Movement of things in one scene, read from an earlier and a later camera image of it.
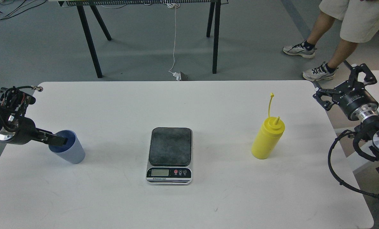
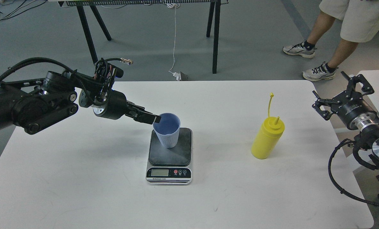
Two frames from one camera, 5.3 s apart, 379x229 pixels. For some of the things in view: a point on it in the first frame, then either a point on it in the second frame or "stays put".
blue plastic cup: (73, 152) → (167, 129)
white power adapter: (178, 75) stays put
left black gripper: (22, 130) → (115, 107)
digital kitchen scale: (171, 156) stays put
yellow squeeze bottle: (267, 141) stays put
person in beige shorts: (362, 20) stays put
